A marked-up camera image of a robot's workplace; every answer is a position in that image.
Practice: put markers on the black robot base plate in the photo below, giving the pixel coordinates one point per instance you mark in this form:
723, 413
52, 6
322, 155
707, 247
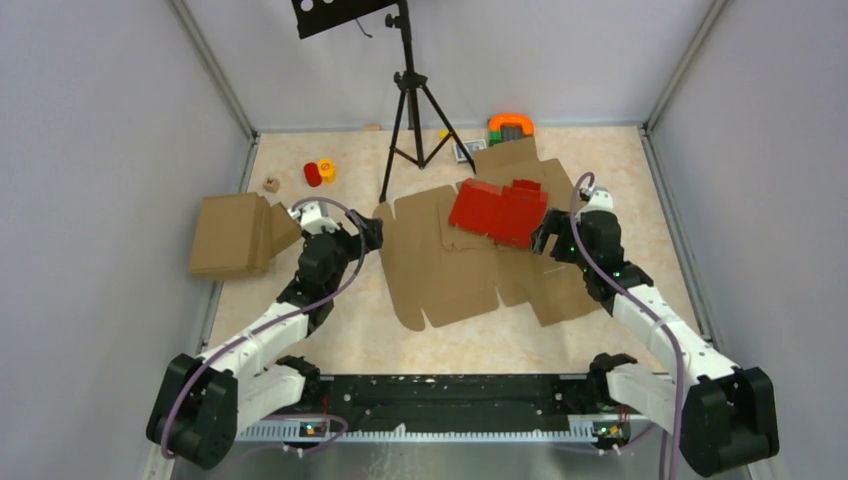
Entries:
467, 403

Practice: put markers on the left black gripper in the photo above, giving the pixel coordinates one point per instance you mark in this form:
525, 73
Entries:
369, 237

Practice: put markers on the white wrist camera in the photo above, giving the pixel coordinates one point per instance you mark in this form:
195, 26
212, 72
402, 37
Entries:
312, 218
596, 199

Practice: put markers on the black perforated plate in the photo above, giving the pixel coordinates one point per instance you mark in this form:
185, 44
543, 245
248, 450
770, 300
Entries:
314, 17

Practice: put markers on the black camera tripod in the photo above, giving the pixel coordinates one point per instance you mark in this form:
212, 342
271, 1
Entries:
410, 83

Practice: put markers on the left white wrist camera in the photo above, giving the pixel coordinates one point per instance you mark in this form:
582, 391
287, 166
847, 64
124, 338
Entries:
312, 218

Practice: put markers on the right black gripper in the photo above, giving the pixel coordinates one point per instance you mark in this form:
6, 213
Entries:
557, 222

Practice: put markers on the orange arch toy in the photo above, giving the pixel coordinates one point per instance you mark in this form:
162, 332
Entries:
521, 121

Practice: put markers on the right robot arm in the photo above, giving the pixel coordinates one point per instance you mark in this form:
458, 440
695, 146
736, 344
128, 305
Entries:
717, 415

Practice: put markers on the folded brown cardboard box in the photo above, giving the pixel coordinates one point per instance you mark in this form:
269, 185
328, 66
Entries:
239, 235

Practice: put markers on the large flat cardboard sheet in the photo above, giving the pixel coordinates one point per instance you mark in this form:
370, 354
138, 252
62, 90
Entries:
438, 275

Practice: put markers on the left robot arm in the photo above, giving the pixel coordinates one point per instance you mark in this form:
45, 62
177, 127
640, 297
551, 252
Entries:
206, 400

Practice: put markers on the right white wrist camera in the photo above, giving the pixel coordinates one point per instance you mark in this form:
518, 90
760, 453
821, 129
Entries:
596, 199

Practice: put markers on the playing card deck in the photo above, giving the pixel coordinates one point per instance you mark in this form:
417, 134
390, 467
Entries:
470, 147

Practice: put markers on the small wooden cube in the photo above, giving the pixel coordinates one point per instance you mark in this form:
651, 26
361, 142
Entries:
271, 184

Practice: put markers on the red paper box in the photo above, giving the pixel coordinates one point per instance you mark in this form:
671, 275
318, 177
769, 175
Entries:
503, 215

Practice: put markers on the red cylinder toy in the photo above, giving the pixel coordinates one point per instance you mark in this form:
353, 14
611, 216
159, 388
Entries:
312, 174

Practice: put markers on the yellow toy block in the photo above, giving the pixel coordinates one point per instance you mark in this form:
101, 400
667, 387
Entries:
327, 170

